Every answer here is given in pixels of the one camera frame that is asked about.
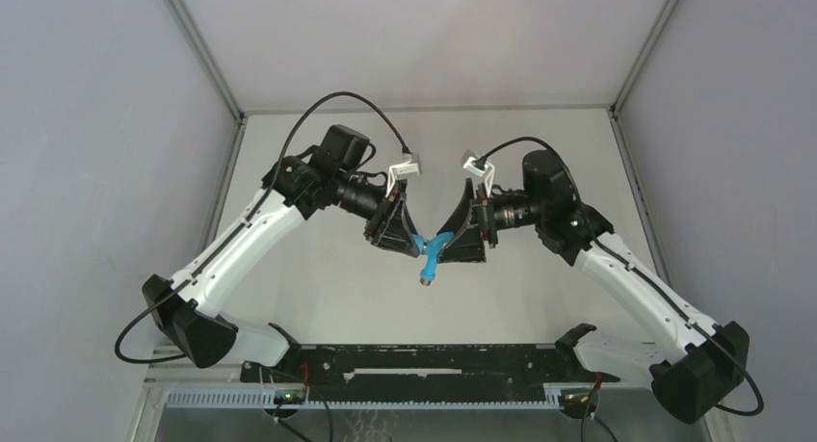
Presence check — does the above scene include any right black camera cable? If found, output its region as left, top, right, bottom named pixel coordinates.
left=482, top=136, right=766, bottom=418

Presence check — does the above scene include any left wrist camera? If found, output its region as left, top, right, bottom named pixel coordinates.
left=386, top=153, right=422, bottom=190

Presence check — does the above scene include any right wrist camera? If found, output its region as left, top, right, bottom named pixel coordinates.
left=461, top=150, right=495, bottom=194

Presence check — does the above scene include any white slotted cable duct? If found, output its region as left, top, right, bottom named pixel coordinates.
left=165, top=388, right=564, bottom=410

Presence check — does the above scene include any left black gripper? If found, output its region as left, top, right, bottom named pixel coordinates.
left=332, top=171, right=419, bottom=257

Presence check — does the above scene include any black camera cable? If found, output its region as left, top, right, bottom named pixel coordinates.
left=113, top=91, right=413, bottom=366
left=482, top=136, right=766, bottom=418

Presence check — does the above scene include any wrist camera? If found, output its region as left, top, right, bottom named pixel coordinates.
left=386, top=153, right=422, bottom=190
left=461, top=150, right=495, bottom=194

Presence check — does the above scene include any blue plastic water faucet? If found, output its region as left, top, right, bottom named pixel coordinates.
left=412, top=231, right=454, bottom=286

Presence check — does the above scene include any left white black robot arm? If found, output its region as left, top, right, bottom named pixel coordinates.
left=142, top=124, right=421, bottom=381

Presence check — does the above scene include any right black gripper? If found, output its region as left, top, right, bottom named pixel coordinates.
left=436, top=179, right=544, bottom=264

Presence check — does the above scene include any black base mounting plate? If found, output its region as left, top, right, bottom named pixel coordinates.
left=240, top=324, right=597, bottom=403

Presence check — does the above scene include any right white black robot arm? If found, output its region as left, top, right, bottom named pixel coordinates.
left=421, top=149, right=750, bottom=424

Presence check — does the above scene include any aluminium frame rail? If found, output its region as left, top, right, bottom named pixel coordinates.
left=144, top=343, right=725, bottom=389

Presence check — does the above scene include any left black camera cable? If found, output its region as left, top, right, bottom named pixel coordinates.
left=113, top=91, right=413, bottom=366

